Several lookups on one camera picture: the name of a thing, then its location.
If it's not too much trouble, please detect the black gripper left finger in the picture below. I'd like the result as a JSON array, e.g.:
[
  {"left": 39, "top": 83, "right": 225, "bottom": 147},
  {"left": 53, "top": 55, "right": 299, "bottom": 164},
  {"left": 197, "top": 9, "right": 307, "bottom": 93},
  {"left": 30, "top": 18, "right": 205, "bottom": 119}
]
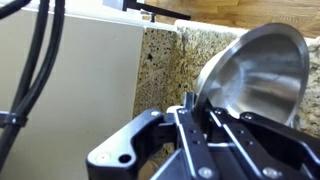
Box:
[{"left": 85, "top": 91, "right": 218, "bottom": 180}]

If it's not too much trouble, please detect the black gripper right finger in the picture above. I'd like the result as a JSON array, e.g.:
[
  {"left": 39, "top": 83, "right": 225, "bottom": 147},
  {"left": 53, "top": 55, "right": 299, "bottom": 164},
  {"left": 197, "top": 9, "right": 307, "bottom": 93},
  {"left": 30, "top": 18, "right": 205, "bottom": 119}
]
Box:
[{"left": 199, "top": 105, "right": 320, "bottom": 180}]

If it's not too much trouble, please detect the large silver bowl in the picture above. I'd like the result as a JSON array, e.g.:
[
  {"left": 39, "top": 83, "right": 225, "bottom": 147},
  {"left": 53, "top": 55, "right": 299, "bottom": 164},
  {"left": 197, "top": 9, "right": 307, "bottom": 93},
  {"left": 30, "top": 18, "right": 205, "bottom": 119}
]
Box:
[{"left": 192, "top": 22, "right": 311, "bottom": 128}]

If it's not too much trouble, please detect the black cable bundle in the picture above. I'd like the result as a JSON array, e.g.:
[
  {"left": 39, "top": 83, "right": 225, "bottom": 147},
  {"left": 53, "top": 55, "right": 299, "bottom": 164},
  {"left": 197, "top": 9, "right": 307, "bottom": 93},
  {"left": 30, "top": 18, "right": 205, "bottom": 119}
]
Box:
[{"left": 0, "top": 0, "right": 67, "bottom": 172}]

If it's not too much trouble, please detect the black cable tie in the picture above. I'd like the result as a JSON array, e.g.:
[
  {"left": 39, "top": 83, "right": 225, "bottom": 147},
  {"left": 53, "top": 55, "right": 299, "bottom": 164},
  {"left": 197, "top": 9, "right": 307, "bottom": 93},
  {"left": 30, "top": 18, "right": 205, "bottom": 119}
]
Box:
[{"left": 0, "top": 111, "right": 29, "bottom": 129}]

